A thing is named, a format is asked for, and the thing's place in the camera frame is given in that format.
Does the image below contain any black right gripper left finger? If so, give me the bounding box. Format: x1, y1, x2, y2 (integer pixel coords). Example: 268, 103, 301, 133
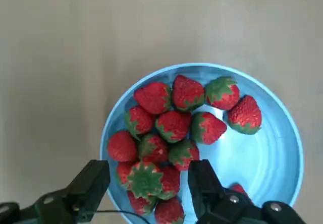
0, 159, 111, 224

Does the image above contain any red toy strawberry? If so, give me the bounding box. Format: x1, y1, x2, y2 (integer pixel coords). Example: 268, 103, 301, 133
172, 74, 205, 112
157, 165, 181, 201
116, 161, 133, 188
231, 183, 253, 204
154, 196, 185, 224
168, 140, 200, 172
107, 130, 139, 162
127, 160, 164, 199
124, 105, 155, 140
127, 191, 157, 216
138, 133, 170, 164
191, 111, 228, 145
133, 82, 172, 116
204, 76, 240, 111
155, 110, 192, 144
228, 94, 262, 136

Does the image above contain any blue round bowl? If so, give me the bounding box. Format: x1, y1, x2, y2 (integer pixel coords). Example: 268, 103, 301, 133
99, 62, 305, 224

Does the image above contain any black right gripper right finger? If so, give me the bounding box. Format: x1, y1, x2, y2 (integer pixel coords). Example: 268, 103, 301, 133
188, 159, 307, 224

